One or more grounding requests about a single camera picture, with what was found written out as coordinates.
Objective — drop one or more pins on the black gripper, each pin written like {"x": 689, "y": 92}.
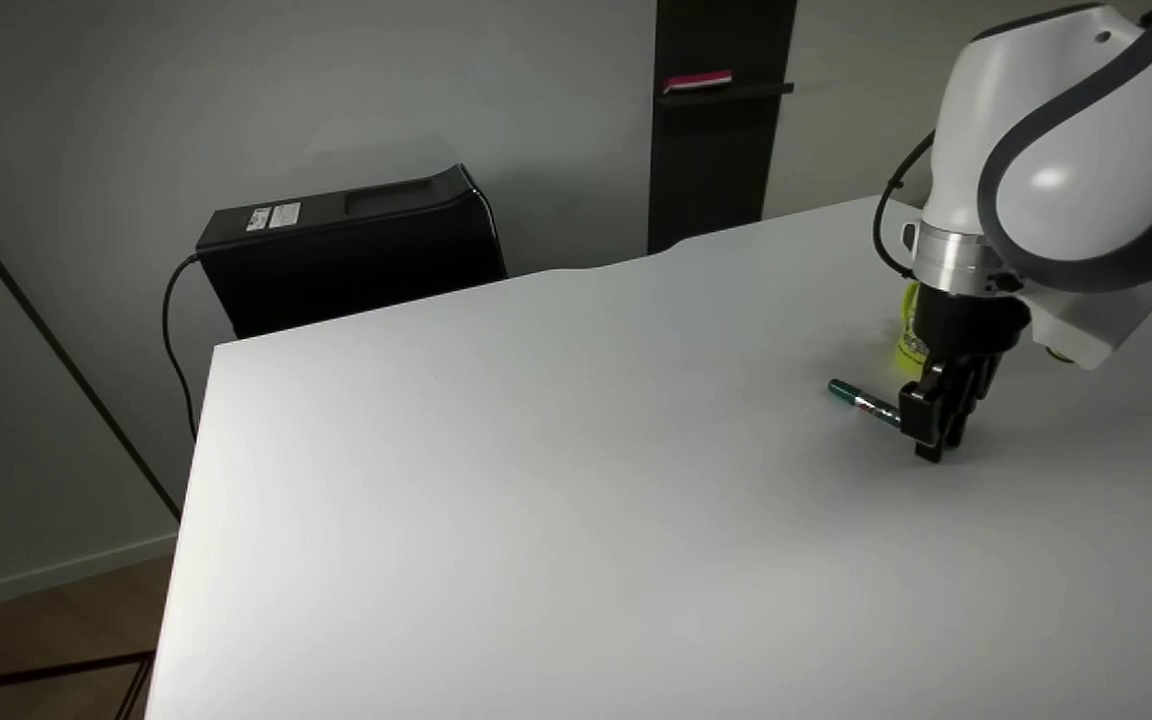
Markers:
{"x": 964, "y": 338}

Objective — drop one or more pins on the lime green mug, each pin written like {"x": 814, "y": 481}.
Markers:
{"x": 910, "y": 348}

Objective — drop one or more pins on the green marker pen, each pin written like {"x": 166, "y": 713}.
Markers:
{"x": 867, "y": 402}

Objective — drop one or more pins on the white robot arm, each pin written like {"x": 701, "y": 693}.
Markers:
{"x": 1037, "y": 220}

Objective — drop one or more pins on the pink red label strip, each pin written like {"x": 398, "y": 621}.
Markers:
{"x": 696, "y": 82}

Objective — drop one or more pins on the black computer box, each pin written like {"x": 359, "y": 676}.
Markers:
{"x": 313, "y": 257}

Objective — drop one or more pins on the dark wall cabinet panel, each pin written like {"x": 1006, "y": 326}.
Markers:
{"x": 713, "y": 148}

